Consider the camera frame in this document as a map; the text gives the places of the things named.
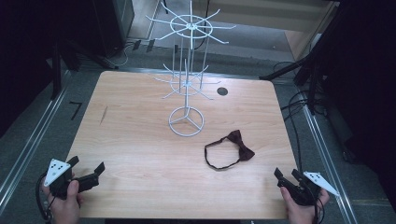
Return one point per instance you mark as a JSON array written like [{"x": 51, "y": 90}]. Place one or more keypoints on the black round table grommet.
[{"x": 222, "y": 91}]

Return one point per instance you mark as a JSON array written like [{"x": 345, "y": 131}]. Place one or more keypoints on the person's right hand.
[{"x": 300, "y": 213}]

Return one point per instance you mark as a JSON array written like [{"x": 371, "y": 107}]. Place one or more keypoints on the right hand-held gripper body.
[{"x": 311, "y": 188}]

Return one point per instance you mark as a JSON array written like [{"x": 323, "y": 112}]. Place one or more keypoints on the dark red bow tie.
[{"x": 243, "y": 148}]

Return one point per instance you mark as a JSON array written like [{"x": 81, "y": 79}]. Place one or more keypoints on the person's left hand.
[{"x": 67, "y": 207}]

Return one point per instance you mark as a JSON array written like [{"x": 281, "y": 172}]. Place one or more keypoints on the black metal stand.
[
  {"x": 311, "y": 74},
  {"x": 56, "y": 71}
]

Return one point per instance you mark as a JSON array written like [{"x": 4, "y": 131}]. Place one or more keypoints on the dark cabinet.
[{"x": 112, "y": 25}]

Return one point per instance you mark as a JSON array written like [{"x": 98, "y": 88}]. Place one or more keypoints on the metal floor rail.
[
  {"x": 29, "y": 148},
  {"x": 327, "y": 161}
]

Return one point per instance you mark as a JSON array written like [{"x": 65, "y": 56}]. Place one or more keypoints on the black power adapter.
[
  {"x": 136, "y": 44},
  {"x": 150, "y": 45}
]

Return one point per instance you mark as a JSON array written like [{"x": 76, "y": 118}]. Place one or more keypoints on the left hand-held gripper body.
[{"x": 58, "y": 170}]

